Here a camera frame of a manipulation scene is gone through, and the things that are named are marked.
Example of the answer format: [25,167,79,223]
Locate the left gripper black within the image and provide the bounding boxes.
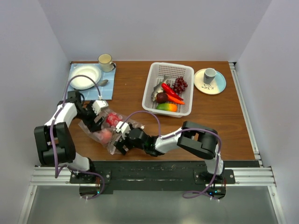
[74,101,105,132]

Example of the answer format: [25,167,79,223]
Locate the clear zip top bag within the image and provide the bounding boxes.
[78,112,144,155]

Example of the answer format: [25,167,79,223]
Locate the fake peach pink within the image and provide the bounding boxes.
[98,128,113,144]

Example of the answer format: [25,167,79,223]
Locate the fake red bell pepper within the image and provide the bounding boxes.
[106,112,121,127]

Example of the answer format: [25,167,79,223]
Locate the fake mango green orange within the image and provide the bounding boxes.
[156,103,178,112]

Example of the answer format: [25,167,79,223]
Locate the fake dark purple fruit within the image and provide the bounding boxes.
[156,92,168,104]

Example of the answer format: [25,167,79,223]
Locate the fake fish grey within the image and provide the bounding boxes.
[151,75,170,102]

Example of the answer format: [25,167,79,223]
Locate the fake carrot orange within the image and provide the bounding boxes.
[167,94,185,105]

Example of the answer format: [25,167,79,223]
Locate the fake red chili pepper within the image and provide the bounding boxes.
[161,83,183,101]

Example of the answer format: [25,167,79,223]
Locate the fake purple grapes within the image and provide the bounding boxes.
[172,77,188,94]

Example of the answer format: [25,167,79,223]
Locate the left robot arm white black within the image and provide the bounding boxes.
[34,90,108,183]

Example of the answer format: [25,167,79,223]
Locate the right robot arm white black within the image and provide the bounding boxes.
[113,121,225,183]

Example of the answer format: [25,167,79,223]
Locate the metal spoon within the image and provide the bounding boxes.
[96,79,109,87]

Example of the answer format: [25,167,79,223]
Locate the white bowl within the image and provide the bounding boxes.
[69,65,101,90]

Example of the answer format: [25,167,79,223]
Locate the cream mug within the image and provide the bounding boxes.
[98,54,116,72]

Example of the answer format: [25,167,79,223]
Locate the white plastic basket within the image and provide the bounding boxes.
[142,62,194,118]

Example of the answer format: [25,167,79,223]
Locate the small grey cup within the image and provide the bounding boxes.
[203,68,217,84]

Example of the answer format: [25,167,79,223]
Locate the pastel plate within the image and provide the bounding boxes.
[194,69,227,95]

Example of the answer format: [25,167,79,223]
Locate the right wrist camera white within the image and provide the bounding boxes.
[116,121,131,139]

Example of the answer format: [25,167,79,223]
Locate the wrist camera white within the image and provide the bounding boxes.
[92,100,108,115]
[116,121,131,139]

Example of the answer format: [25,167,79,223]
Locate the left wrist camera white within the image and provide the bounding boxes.
[92,100,108,115]

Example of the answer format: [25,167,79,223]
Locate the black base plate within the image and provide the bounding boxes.
[70,161,258,196]

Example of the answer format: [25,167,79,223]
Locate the aluminium frame rail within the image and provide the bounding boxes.
[19,61,285,224]

